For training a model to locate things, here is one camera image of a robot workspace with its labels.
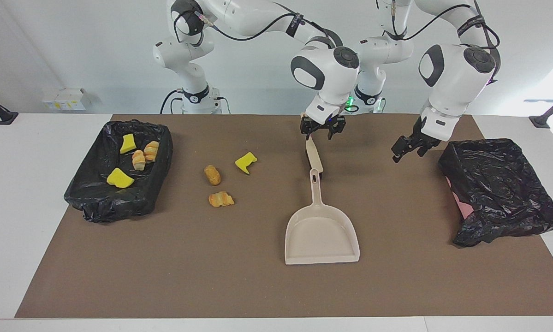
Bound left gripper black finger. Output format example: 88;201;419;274
392;136;415;163
417;138;441;157

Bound beige brush with black bristles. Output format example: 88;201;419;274
304;136;325;180

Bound yellow boot-shaped sponge piece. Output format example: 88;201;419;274
235;152;258;175

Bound brown oval bun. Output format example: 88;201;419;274
204;165;222;186

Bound beige plastic dustpan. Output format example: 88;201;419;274
284;168;361;266

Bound orange croissant piece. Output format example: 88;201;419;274
208;191;235;208

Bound yellow notched sponge piece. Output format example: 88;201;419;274
107;167;135;189

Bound pink bin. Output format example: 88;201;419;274
448;178;475;221

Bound black trash bag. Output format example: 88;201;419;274
438;138;553;248
64;119;174;224

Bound brown table mat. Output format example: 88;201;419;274
15;114;553;319

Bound white boxes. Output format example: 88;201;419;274
42;88;92;112

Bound black base cable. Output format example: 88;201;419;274
160;89;187;114
343;95;387;115

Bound black camera stand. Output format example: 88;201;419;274
0;89;19;125
529;89;553;129

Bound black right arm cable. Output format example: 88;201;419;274
175;9;346;47

